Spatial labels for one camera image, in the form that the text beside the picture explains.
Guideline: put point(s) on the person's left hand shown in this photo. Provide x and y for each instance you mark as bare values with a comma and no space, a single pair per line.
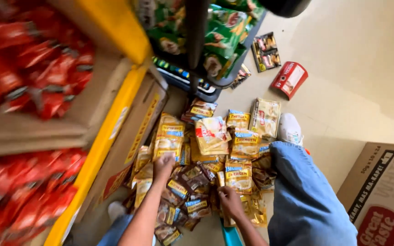
164,165

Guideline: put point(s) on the person's right hand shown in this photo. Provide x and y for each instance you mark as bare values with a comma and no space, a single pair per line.
232,203

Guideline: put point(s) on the person's left fingers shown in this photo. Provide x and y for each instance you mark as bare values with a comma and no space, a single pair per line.
165,157

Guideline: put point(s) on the person's right fingers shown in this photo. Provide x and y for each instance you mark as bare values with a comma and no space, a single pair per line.
223,195

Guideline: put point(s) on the yellow cereal drink sachet strip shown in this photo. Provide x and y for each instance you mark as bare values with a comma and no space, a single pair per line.
168,136

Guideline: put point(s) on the heap of mixed drink sachets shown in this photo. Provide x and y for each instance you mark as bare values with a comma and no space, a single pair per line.
197,177

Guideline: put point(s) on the brown carton with yellow label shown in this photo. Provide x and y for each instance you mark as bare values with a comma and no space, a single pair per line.
133,136

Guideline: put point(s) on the crumpled cream sachet pack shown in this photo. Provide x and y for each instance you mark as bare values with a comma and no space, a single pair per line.
212,135

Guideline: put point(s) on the person's white left shoe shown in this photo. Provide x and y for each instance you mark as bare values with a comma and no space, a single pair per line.
116,209

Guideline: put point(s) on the person's white shoe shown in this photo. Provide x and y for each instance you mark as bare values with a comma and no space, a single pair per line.
116,209
288,129

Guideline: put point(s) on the person's right leg in jeans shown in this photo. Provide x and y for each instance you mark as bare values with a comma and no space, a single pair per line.
306,198

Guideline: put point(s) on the person's leg in jeans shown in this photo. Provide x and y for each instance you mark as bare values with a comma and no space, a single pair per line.
115,232
306,198

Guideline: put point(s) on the flat cream sachet pack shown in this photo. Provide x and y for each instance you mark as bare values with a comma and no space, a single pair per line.
266,118

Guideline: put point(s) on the person's left leg in jeans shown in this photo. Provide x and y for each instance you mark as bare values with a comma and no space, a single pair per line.
115,232

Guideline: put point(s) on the person's white right shoe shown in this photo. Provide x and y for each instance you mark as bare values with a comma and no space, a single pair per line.
288,129

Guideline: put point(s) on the small dark sachet strip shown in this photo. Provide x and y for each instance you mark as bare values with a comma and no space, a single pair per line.
240,77

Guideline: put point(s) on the grey cart with green packets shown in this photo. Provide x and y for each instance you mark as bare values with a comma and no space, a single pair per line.
217,37

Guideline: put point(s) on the red cardboard display box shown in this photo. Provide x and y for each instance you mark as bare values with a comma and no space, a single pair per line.
288,80

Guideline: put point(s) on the yellow shelf with red packets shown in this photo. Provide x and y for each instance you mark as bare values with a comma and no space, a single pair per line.
29,102

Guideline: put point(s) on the black coffee sachet strip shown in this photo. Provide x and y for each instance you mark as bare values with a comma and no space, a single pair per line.
266,52

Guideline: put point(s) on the brown carton with red print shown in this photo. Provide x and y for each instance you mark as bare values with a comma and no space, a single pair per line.
385,201

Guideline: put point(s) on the black round object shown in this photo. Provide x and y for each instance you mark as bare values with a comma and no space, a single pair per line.
284,7

